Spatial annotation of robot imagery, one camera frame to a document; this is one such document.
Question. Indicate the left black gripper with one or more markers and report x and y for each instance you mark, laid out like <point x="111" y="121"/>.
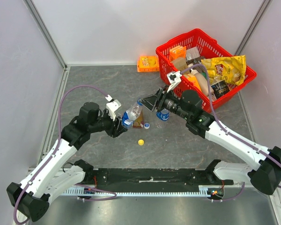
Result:
<point x="119" y="130"/>

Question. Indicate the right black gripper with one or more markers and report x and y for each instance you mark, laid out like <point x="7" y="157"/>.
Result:
<point x="160" y="99"/>

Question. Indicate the blue Pocari Sweat bottle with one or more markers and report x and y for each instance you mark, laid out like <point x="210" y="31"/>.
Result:
<point x="163" y="114"/>

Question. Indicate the clear plastic bottle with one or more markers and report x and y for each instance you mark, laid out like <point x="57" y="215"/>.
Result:
<point x="131" y="115"/>

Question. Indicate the brown tea bottle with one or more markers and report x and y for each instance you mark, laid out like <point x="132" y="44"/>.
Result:
<point x="139" y="122"/>

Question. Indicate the yellow tea bottle cap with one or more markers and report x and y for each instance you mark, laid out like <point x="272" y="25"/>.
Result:
<point x="141" y="142"/>

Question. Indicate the white blue bottle cap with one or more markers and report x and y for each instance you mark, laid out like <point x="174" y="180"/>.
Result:
<point x="146" y="125"/>

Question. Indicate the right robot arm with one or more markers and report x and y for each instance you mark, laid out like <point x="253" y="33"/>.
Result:
<point x="262" y="165"/>

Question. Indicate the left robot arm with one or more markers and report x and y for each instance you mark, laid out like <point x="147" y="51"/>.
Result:
<point x="34" y="194"/>

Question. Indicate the beige bottle in basket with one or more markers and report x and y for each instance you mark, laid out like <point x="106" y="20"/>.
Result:
<point x="205" y="88"/>

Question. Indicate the orange snack box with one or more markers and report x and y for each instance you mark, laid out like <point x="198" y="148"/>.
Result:
<point x="148" y="64"/>

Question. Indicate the orange box in basket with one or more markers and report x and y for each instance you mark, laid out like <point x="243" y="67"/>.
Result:
<point x="177" y="52"/>

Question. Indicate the clear plastic packet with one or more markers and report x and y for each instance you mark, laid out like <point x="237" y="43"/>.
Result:
<point x="192" y="53"/>

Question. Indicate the black snack packet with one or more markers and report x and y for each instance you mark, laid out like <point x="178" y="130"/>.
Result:
<point x="220" y="89"/>

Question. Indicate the yellow Lays chips bag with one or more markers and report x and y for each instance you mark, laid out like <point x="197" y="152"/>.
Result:
<point x="230" y="69"/>

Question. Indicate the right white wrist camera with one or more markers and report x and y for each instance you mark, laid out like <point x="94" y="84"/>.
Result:
<point x="174" y="78"/>

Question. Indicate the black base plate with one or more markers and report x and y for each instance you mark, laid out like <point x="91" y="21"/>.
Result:
<point x="151" y="180"/>

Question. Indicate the white cable duct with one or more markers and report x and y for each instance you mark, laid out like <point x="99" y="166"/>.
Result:
<point x="82" y="191"/>

